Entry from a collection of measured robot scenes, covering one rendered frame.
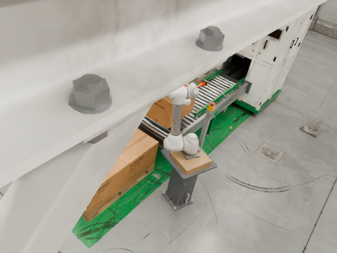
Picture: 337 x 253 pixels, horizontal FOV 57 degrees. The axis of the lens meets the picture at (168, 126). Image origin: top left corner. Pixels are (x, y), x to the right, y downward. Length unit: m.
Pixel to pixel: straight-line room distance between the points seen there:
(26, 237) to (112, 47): 0.20
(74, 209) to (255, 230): 3.96
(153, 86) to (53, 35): 0.09
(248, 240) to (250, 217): 0.36
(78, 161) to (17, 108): 0.09
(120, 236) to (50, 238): 3.46
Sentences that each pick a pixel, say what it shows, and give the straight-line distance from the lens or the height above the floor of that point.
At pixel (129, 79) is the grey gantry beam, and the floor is 3.11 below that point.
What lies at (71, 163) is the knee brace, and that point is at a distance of 0.31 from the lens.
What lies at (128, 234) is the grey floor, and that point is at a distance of 3.83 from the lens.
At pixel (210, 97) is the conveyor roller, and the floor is 0.53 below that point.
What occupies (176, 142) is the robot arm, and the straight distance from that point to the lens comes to 3.39.
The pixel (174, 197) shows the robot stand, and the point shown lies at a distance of 4.04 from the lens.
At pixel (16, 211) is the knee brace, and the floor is 2.98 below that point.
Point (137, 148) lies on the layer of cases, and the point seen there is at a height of 0.54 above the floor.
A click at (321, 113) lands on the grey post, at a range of 6.18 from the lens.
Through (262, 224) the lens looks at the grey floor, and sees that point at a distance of 4.36.
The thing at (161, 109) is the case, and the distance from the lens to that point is 4.04.
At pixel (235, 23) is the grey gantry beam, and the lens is 0.48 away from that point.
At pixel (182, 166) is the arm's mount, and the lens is 3.46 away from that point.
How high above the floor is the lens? 3.26
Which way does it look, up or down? 38 degrees down
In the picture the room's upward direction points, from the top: 11 degrees clockwise
